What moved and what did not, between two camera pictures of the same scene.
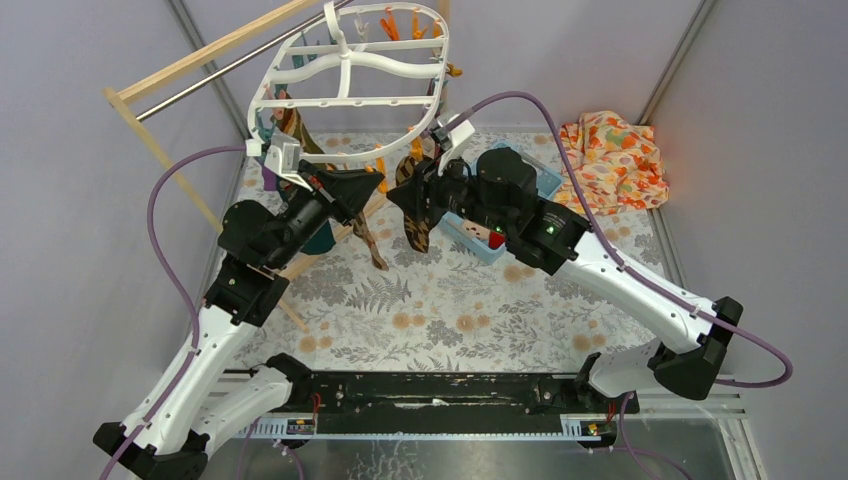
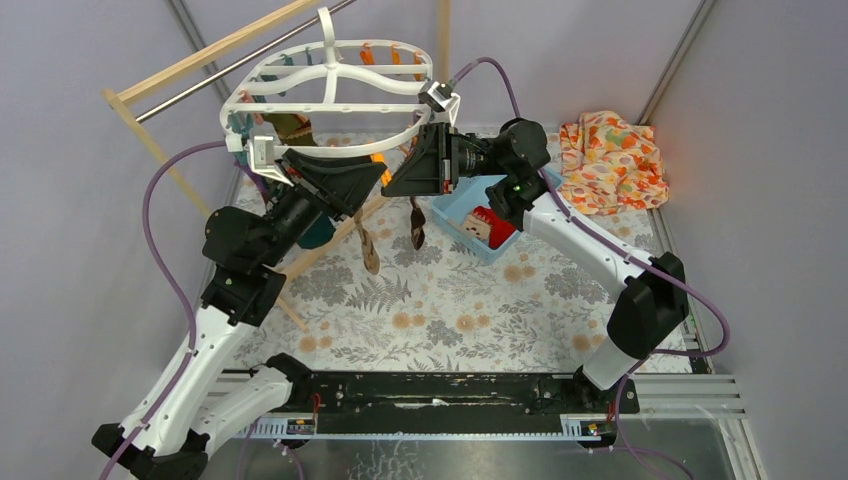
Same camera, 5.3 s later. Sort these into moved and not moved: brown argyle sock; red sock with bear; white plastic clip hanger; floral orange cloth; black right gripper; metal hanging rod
Moved: brown argyle sock; white plastic clip hanger; black right gripper
Not moved: red sock with bear; metal hanging rod; floral orange cloth
